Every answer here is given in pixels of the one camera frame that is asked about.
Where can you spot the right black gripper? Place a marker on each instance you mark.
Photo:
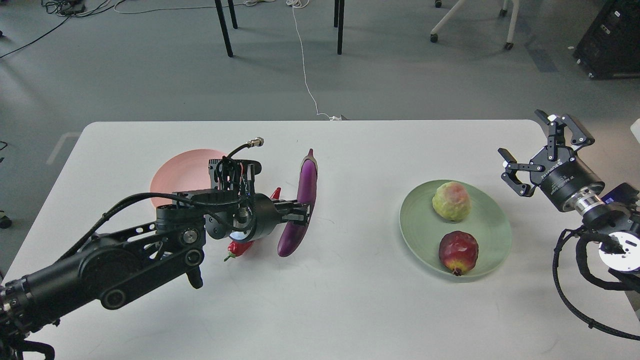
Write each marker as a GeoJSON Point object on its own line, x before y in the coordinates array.
{"type": "Point", "coordinates": [558, 179]}

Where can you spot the green plate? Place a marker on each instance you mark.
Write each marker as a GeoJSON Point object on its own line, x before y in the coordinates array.
{"type": "Point", "coordinates": [422, 229]}

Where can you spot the purple eggplant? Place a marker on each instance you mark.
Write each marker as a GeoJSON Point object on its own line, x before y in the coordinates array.
{"type": "Point", "coordinates": [293, 234]}

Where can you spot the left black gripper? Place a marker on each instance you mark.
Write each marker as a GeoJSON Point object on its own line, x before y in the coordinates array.
{"type": "Point", "coordinates": [266, 217]}

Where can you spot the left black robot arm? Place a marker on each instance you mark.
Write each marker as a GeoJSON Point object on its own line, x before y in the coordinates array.
{"type": "Point", "coordinates": [122, 266]}

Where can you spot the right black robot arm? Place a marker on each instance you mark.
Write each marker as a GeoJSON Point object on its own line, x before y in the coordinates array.
{"type": "Point", "coordinates": [607, 247]}

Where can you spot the green-pink custard apple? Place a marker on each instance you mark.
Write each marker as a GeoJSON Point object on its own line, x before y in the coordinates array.
{"type": "Point", "coordinates": [452, 201]}

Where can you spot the black table leg left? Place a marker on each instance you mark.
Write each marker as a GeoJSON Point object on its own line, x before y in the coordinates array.
{"type": "Point", "coordinates": [224, 30]}

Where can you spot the black table leg rear-right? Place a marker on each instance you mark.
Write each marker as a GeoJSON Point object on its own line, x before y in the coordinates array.
{"type": "Point", "coordinates": [336, 13]}

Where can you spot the black table leg rear-left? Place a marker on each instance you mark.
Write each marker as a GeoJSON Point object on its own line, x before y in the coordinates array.
{"type": "Point", "coordinates": [233, 16]}

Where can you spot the black table leg right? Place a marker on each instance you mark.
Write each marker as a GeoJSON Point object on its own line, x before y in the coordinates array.
{"type": "Point", "coordinates": [340, 28]}

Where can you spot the black equipment case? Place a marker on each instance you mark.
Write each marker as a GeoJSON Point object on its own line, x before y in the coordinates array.
{"type": "Point", "coordinates": [610, 48]}

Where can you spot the pink plate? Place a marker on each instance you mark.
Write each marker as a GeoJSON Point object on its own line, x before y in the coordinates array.
{"type": "Point", "coordinates": [187, 171]}

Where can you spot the red chili pepper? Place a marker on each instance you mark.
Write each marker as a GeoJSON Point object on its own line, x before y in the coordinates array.
{"type": "Point", "coordinates": [235, 249]}

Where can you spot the red pomegranate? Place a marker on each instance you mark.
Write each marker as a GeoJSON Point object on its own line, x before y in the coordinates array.
{"type": "Point", "coordinates": [458, 252]}

